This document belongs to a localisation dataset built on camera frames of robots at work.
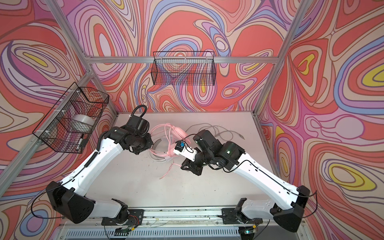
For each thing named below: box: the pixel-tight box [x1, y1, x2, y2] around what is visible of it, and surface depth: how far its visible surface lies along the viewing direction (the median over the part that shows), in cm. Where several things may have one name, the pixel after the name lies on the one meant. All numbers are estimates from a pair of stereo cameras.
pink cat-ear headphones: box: [149, 123, 191, 159], surface depth 75 cm
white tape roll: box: [72, 114, 95, 132], surface depth 73 cm
